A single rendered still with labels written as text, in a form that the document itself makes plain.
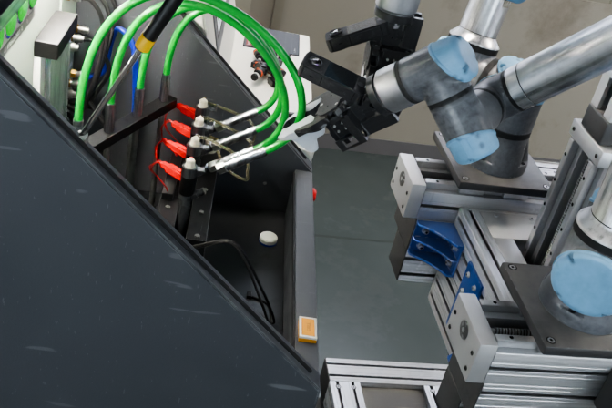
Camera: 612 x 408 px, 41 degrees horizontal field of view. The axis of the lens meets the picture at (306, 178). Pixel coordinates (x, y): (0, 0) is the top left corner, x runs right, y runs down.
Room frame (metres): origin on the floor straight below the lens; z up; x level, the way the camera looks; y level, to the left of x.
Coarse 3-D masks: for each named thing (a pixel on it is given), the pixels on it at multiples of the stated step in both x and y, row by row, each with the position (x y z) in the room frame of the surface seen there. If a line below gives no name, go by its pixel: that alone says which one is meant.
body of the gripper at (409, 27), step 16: (384, 16) 1.37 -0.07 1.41; (400, 16) 1.37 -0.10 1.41; (416, 16) 1.41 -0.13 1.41; (400, 32) 1.39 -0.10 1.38; (416, 32) 1.38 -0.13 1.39; (368, 48) 1.39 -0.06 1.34; (384, 48) 1.36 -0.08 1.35; (400, 48) 1.38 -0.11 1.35; (368, 64) 1.36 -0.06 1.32; (384, 64) 1.37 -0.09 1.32
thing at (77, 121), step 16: (128, 0) 1.22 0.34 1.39; (144, 0) 1.22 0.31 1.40; (208, 0) 1.23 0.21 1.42; (112, 16) 1.21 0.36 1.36; (240, 16) 1.24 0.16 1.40; (96, 48) 1.21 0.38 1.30; (288, 64) 1.25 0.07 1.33; (80, 80) 1.21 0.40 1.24; (80, 96) 1.21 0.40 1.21; (304, 96) 1.26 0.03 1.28; (80, 112) 1.21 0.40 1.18; (304, 112) 1.26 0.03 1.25; (272, 144) 1.25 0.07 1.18
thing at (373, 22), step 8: (376, 16) 1.42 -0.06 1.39; (352, 24) 1.41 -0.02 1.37; (360, 24) 1.40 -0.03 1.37; (368, 24) 1.39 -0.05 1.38; (376, 24) 1.38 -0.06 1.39; (384, 24) 1.38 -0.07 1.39; (328, 32) 1.40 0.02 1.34; (336, 32) 1.38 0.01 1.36; (344, 32) 1.38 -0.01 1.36; (352, 32) 1.37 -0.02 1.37; (360, 32) 1.37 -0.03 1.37; (368, 32) 1.37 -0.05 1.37; (376, 32) 1.37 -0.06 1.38; (384, 32) 1.38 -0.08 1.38; (328, 40) 1.36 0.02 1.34; (336, 40) 1.36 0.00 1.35; (344, 40) 1.36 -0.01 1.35; (352, 40) 1.37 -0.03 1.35; (360, 40) 1.37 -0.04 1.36; (368, 40) 1.37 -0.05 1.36; (328, 48) 1.37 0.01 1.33; (336, 48) 1.36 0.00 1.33; (344, 48) 1.37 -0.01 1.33
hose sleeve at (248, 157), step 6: (252, 150) 1.25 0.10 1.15; (258, 150) 1.25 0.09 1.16; (264, 150) 1.25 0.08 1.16; (240, 156) 1.25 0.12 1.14; (246, 156) 1.24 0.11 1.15; (252, 156) 1.24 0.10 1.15; (258, 156) 1.24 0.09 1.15; (264, 156) 1.25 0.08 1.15; (228, 162) 1.24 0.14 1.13; (234, 162) 1.24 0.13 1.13; (240, 162) 1.24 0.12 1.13; (246, 162) 1.24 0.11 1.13; (228, 168) 1.24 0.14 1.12
